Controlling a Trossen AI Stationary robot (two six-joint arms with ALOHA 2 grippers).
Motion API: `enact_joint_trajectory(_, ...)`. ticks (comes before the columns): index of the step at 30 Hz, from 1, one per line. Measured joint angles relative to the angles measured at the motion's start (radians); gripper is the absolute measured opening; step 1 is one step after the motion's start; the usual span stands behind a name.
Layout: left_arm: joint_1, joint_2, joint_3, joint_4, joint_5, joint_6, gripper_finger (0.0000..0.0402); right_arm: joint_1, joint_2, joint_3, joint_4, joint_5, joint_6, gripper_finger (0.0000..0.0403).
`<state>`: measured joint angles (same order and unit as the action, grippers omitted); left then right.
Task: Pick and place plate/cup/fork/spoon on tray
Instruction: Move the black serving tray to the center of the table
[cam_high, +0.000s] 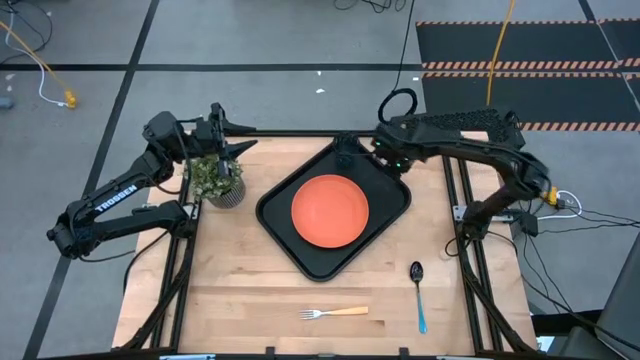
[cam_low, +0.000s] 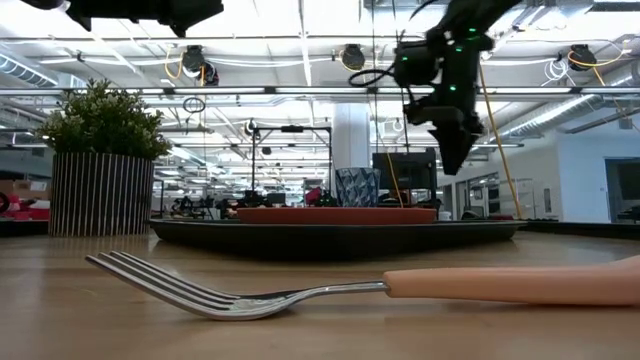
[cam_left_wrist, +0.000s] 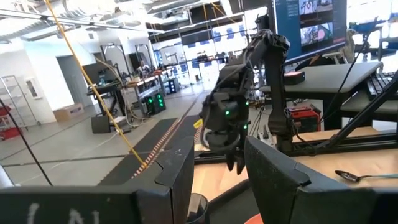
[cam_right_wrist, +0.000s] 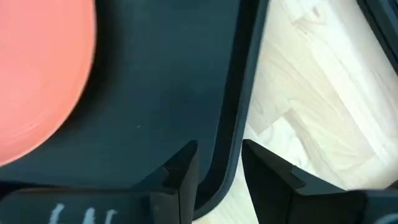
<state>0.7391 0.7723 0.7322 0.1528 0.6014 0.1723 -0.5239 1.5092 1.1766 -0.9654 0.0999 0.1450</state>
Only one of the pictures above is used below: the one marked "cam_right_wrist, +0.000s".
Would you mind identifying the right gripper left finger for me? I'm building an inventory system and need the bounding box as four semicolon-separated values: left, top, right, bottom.
0;139;200;224

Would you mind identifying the black metal table frame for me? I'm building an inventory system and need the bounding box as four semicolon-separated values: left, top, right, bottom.
356;0;398;75

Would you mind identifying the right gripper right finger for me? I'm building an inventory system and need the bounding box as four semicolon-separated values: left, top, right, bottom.
241;138;398;224

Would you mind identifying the black plastic serving tray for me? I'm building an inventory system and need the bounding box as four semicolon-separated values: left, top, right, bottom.
0;0;271;220

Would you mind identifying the orange plastic plate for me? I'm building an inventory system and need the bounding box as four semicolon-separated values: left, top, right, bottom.
0;0;97;168

